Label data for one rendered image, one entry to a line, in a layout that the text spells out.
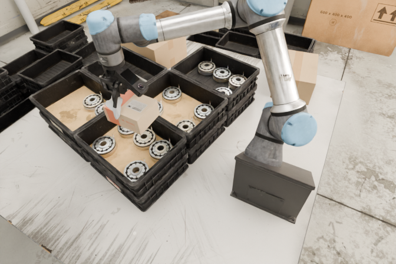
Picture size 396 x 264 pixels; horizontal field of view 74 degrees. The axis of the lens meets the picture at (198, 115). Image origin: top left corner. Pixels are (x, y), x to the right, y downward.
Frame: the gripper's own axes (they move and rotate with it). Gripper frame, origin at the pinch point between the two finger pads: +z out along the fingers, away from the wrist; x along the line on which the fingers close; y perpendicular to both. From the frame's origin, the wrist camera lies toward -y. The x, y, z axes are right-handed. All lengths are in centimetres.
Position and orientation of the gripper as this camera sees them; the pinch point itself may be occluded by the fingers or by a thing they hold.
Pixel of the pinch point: (131, 107)
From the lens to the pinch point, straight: 101.4
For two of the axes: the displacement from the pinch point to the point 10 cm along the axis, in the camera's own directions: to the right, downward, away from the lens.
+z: 0.4, 7.0, 7.1
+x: -4.8, 6.4, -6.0
